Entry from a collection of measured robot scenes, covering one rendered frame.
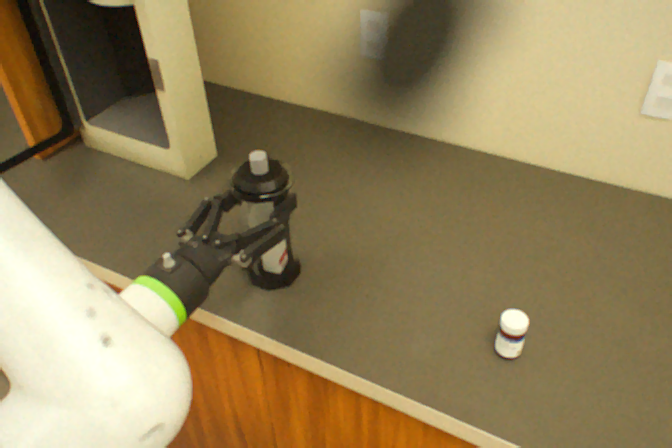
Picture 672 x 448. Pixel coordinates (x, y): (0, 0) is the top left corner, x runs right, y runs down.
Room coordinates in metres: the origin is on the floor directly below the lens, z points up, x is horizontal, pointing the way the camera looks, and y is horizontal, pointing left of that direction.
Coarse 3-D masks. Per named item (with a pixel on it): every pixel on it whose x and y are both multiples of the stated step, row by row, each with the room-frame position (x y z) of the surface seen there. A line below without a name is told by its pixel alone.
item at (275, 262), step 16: (288, 176) 0.83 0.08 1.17; (240, 192) 0.79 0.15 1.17; (272, 192) 0.78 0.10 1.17; (288, 192) 0.80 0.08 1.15; (240, 208) 0.80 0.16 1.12; (256, 208) 0.78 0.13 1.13; (272, 208) 0.78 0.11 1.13; (256, 224) 0.78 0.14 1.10; (288, 224) 0.80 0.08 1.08; (288, 240) 0.80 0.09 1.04; (272, 256) 0.78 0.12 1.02; (288, 256) 0.80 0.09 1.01; (256, 272) 0.79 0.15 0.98; (272, 272) 0.78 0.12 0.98; (288, 272) 0.79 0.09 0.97
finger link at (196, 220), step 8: (208, 200) 0.81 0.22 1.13; (200, 208) 0.79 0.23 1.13; (192, 216) 0.77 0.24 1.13; (200, 216) 0.78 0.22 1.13; (208, 216) 0.80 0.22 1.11; (192, 224) 0.75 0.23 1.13; (200, 224) 0.77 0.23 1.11; (176, 232) 0.73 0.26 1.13; (184, 232) 0.73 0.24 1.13; (192, 232) 0.75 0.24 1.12
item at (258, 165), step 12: (252, 156) 0.82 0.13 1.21; (264, 156) 0.82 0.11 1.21; (240, 168) 0.83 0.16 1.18; (252, 168) 0.82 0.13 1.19; (264, 168) 0.82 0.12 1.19; (276, 168) 0.83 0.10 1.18; (240, 180) 0.80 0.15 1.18; (252, 180) 0.80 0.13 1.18; (264, 180) 0.80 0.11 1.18; (276, 180) 0.80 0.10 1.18; (252, 192) 0.78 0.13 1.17; (264, 192) 0.78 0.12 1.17
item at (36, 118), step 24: (0, 0) 1.23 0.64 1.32; (0, 24) 1.21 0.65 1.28; (0, 48) 1.20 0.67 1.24; (24, 48) 1.23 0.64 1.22; (0, 72) 1.18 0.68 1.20; (24, 72) 1.22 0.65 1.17; (0, 96) 1.17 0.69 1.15; (24, 96) 1.20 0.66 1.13; (48, 96) 1.24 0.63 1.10; (0, 120) 1.15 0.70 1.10; (24, 120) 1.19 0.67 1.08; (48, 120) 1.23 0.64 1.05; (0, 144) 1.13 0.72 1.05; (24, 144) 1.17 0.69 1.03
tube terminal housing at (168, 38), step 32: (160, 0) 1.16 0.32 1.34; (160, 32) 1.15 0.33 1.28; (192, 32) 1.22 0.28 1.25; (64, 64) 1.28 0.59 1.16; (160, 64) 1.13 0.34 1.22; (192, 64) 1.21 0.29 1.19; (160, 96) 1.14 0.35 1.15; (192, 96) 1.19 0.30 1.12; (96, 128) 1.26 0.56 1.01; (192, 128) 1.17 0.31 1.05; (160, 160) 1.17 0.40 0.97; (192, 160) 1.15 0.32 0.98
